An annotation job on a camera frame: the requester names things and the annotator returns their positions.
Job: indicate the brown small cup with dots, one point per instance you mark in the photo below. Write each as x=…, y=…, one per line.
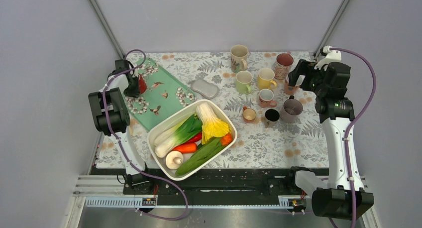
x=271, y=117

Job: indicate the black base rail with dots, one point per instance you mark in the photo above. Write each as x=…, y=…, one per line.
x=267, y=181

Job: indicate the light green mug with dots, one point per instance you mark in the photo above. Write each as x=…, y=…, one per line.
x=243, y=82

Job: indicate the peach floral mug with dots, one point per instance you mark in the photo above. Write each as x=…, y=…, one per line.
x=290, y=90

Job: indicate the small orange mug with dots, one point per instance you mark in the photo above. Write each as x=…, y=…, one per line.
x=249, y=114

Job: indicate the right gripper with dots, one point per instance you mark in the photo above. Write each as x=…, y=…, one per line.
x=308, y=69

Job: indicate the white mushroom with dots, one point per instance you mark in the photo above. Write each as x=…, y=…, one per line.
x=174, y=160

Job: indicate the purple mug black handle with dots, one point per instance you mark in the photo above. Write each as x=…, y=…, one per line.
x=291, y=109

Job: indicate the bok choy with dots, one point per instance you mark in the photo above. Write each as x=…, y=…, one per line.
x=177, y=135

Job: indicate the red mug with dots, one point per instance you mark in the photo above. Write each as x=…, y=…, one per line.
x=142, y=84

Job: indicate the green floral tray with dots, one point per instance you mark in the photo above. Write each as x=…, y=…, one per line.
x=164, y=96

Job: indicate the napa cabbage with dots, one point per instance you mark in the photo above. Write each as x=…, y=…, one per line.
x=212, y=126

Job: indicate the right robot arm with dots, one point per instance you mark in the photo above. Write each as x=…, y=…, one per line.
x=343, y=195

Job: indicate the floral tablecloth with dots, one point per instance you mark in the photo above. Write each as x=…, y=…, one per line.
x=281, y=145

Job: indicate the red chili pepper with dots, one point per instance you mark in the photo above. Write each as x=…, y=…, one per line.
x=195, y=138

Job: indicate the terracotta pink mug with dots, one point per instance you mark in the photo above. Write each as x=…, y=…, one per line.
x=266, y=99

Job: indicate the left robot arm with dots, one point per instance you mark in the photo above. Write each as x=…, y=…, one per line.
x=111, y=117

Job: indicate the pink tall cup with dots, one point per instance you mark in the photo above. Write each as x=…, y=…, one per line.
x=282, y=65

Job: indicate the white rectangular basin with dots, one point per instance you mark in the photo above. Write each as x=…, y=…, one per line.
x=175, y=119

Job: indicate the yellow mug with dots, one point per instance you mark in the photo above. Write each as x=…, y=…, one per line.
x=265, y=79

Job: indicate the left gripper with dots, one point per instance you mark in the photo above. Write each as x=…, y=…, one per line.
x=135, y=92

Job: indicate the orange carrot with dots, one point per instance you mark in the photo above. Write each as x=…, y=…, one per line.
x=186, y=148

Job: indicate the cream floral mug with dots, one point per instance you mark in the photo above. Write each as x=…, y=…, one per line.
x=239, y=58

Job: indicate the grey sponge pad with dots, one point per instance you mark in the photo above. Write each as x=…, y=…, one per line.
x=204, y=88

